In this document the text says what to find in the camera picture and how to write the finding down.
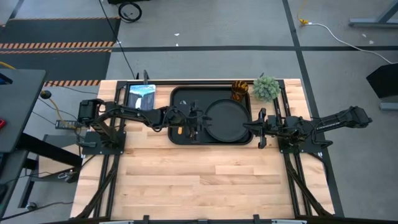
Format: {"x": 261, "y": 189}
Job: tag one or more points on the small green artificial plant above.
{"x": 265, "y": 88}

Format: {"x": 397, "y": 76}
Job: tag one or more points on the grey desk foot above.
{"x": 388, "y": 106}

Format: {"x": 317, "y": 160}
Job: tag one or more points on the amber glass cup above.
{"x": 239, "y": 89}

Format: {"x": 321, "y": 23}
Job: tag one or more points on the black angular desk top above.
{"x": 384, "y": 81}

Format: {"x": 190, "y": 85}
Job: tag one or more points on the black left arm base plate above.
{"x": 93, "y": 146}

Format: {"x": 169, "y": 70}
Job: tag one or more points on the black hazard-striped floor mat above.
{"x": 59, "y": 31}

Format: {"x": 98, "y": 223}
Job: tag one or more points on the silver carabiner clip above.
{"x": 63, "y": 176}

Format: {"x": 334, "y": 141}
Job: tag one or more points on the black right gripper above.
{"x": 263, "y": 127}

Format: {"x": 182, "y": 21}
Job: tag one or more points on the black aluminium table frame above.
{"x": 290, "y": 174}

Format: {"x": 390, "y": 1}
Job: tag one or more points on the grey desk leg frame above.
{"x": 377, "y": 21}

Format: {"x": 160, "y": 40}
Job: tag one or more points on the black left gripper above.
{"x": 190, "y": 120}

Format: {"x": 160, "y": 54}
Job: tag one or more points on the dark grey side desk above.
{"x": 20, "y": 105}

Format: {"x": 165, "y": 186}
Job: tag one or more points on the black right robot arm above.
{"x": 342, "y": 118}

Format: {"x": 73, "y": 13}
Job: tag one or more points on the black round plate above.
{"x": 228, "y": 123}

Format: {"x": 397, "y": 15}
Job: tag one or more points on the black rectangular serving tray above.
{"x": 202, "y": 95}

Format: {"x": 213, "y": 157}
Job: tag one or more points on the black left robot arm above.
{"x": 136, "y": 113}

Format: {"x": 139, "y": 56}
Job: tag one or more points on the red object on desk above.
{"x": 1, "y": 123}

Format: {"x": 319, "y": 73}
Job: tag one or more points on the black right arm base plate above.
{"x": 311, "y": 147}

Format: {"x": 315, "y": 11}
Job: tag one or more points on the black power adapter brick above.
{"x": 63, "y": 124}

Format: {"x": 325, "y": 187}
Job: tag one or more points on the black desk leg frame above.
{"x": 49, "y": 149}

